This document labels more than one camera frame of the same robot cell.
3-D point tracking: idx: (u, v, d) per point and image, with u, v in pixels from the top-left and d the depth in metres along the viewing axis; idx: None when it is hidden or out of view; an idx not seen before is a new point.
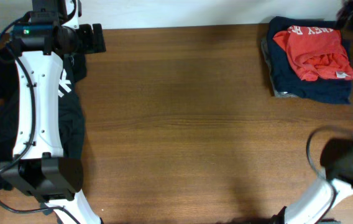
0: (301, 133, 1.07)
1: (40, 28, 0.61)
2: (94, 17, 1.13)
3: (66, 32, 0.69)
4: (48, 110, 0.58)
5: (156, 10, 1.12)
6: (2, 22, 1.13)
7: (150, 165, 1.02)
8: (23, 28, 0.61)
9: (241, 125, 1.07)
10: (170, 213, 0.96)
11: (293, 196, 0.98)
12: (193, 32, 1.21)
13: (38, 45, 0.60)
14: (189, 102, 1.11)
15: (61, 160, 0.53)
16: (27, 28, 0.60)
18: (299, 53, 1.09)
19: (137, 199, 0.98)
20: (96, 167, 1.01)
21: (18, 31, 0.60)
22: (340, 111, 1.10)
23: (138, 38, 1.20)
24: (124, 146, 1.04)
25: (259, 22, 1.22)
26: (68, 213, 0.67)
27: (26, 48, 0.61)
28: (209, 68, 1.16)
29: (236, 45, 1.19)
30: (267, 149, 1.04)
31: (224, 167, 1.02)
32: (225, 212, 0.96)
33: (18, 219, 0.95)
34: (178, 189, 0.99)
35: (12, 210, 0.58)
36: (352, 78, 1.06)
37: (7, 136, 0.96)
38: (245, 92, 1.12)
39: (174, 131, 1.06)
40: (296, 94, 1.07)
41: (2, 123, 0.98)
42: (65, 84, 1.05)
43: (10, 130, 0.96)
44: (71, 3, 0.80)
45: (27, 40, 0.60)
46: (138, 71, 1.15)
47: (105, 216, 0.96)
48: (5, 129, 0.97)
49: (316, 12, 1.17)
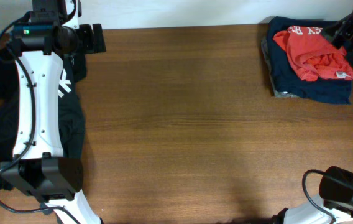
0: (301, 133, 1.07)
1: (40, 28, 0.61)
2: (94, 17, 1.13)
3: (66, 33, 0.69)
4: (48, 110, 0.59)
5: (156, 10, 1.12)
6: (2, 22, 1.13)
7: (150, 165, 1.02)
8: (23, 28, 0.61)
9: (241, 126, 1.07)
10: (170, 213, 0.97)
11: (293, 196, 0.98)
12: (193, 32, 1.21)
13: (38, 45, 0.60)
14: (189, 102, 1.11)
15: (61, 160, 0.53)
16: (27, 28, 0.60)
18: (299, 53, 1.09)
19: (137, 199, 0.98)
20: (96, 167, 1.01)
21: (18, 31, 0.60)
22: (339, 111, 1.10)
23: (138, 38, 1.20)
24: (124, 146, 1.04)
25: (259, 22, 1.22)
26: (68, 212, 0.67)
27: (26, 48, 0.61)
28: (209, 68, 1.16)
29: (236, 45, 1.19)
30: (267, 149, 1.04)
31: (224, 167, 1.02)
32: (225, 212, 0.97)
33: (18, 219, 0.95)
34: (178, 189, 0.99)
35: (12, 210, 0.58)
36: (351, 78, 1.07)
37: (7, 137, 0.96)
38: (245, 92, 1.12)
39: (174, 132, 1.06)
40: (296, 94, 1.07)
41: (2, 124, 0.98)
42: (65, 84, 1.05)
43: (10, 130, 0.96)
44: (71, 3, 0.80)
45: (27, 40, 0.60)
46: (138, 71, 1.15)
47: (105, 216, 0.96)
48: (5, 130, 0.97)
49: (317, 12, 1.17)
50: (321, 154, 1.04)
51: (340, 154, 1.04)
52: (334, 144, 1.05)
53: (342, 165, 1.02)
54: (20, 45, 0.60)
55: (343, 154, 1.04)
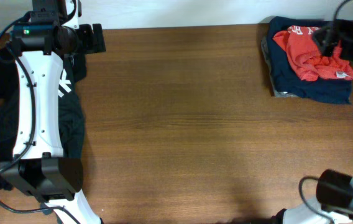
0: (301, 133, 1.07)
1: (40, 28, 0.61)
2: (94, 17, 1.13)
3: (66, 33, 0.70)
4: (48, 109, 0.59)
5: (156, 10, 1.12)
6: (2, 22, 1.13)
7: (150, 165, 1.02)
8: (23, 28, 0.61)
9: (241, 126, 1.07)
10: (169, 213, 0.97)
11: (293, 196, 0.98)
12: (193, 32, 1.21)
13: (38, 45, 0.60)
14: (189, 102, 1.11)
15: (61, 160, 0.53)
16: (27, 28, 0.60)
18: (299, 53, 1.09)
19: (137, 199, 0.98)
20: (96, 167, 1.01)
21: (18, 30, 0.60)
22: (339, 111, 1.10)
23: (139, 38, 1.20)
24: (124, 146, 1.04)
25: (259, 22, 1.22)
26: (68, 212, 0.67)
27: (26, 48, 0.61)
28: (208, 67, 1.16)
29: (236, 45, 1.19)
30: (267, 149, 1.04)
31: (224, 167, 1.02)
32: (225, 212, 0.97)
33: (18, 219, 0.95)
34: (178, 189, 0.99)
35: (12, 210, 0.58)
36: (352, 78, 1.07)
37: (7, 137, 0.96)
38: (245, 92, 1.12)
39: (173, 131, 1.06)
40: (296, 94, 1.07)
41: (2, 124, 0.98)
42: (65, 84, 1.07)
43: (10, 130, 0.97)
44: (71, 3, 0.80)
45: (27, 40, 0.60)
46: (138, 71, 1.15)
47: (105, 216, 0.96)
48: (5, 130, 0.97)
49: (317, 12, 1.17)
50: (321, 154, 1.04)
51: (339, 154, 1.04)
52: (334, 144, 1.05)
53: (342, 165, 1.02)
54: (20, 45, 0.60)
55: (343, 154, 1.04)
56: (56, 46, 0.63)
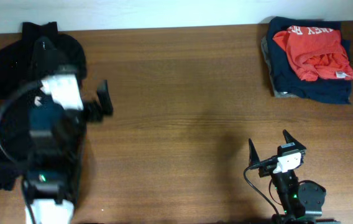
0: (301, 133, 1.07)
1: (57, 174, 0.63)
2: (93, 17, 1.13)
3: (69, 128, 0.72)
4: None
5: (156, 10, 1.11)
6: (0, 21, 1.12)
7: (150, 166, 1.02)
8: (40, 174, 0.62)
9: (241, 126, 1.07)
10: (169, 213, 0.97)
11: None
12: (192, 32, 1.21)
13: (51, 191, 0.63)
14: (190, 102, 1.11)
15: None
16: (42, 172, 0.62)
18: (298, 53, 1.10)
19: (137, 199, 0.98)
20: (96, 168, 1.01)
21: (34, 177, 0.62)
22: (339, 111, 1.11)
23: (138, 38, 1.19)
24: (124, 146, 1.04)
25: (259, 22, 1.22)
26: None
27: (40, 191, 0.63)
28: (209, 68, 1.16)
29: (236, 45, 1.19)
30: (267, 149, 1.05)
31: (224, 167, 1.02)
32: (224, 211, 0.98)
33: (18, 219, 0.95)
34: (178, 189, 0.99)
35: None
36: (351, 78, 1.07)
37: (41, 157, 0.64)
38: (245, 92, 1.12)
39: (173, 132, 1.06)
40: (297, 94, 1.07)
41: (38, 142, 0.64)
42: None
43: (52, 150, 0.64)
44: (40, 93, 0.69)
45: (40, 186, 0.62)
46: (138, 71, 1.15)
47: (105, 216, 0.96)
48: (43, 147, 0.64)
49: (317, 12, 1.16)
50: (321, 154, 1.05)
51: (339, 154, 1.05)
52: (334, 144, 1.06)
53: (341, 165, 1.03)
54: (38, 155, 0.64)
55: (343, 154, 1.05)
56: (60, 140, 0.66)
